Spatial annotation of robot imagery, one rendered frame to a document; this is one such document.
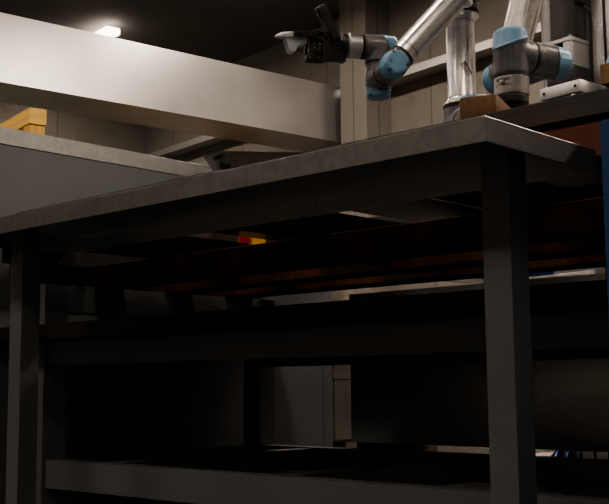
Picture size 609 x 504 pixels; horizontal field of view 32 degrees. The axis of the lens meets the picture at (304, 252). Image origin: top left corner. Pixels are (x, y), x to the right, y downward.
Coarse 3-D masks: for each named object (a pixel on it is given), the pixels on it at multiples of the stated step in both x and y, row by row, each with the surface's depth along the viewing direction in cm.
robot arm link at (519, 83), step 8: (496, 80) 228; (504, 80) 227; (512, 80) 226; (520, 80) 226; (528, 80) 228; (496, 88) 228; (504, 88) 226; (512, 88) 226; (520, 88) 226; (528, 88) 228; (528, 96) 230
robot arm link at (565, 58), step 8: (544, 48) 231; (552, 48) 233; (560, 48) 234; (544, 56) 230; (552, 56) 231; (560, 56) 232; (568, 56) 234; (536, 64) 230; (544, 64) 231; (552, 64) 232; (560, 64) 233; (568, 64) 234; (536, 72) 232; (544, 72) 232; (552, 72) 233; (560, 72) 234; (568, 72) 235; (536, 80) 237; (552, 80) 237; (560, 80) 237
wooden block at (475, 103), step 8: (480, 96) 167; (488, 96) 167; (496, 96) 166; (464, 104) 168; (472, 104) 168; (480, 104) 167; (488, 104) 167; (496, 104) 166; (504, 104) 171; (464, 112) 168; (472, 112) 168; (480, 112) 167; (488, 112) 166
